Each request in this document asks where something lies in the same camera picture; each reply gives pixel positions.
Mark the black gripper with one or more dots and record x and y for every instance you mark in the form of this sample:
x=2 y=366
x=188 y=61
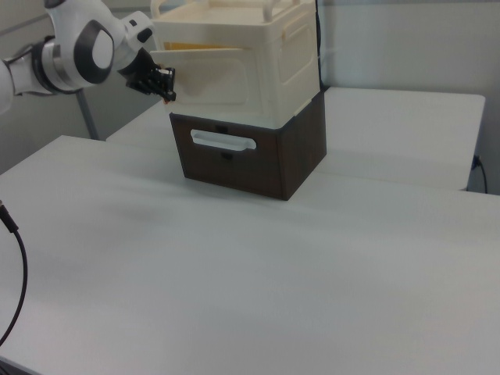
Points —
x=141 y=76

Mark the cream cabinet door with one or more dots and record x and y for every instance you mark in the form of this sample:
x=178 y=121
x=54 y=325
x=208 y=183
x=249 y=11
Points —
x=211 y=78

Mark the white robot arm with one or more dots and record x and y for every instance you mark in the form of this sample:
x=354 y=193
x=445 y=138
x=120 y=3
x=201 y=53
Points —
x=90 y=51

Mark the cream plastic cabinet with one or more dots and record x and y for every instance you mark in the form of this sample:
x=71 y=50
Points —
x=273 y=66

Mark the dark brown drawer box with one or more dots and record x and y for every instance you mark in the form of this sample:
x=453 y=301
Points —
x=250 y=156

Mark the gray metal post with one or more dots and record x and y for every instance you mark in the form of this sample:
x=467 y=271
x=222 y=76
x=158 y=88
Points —
x=88 y=115

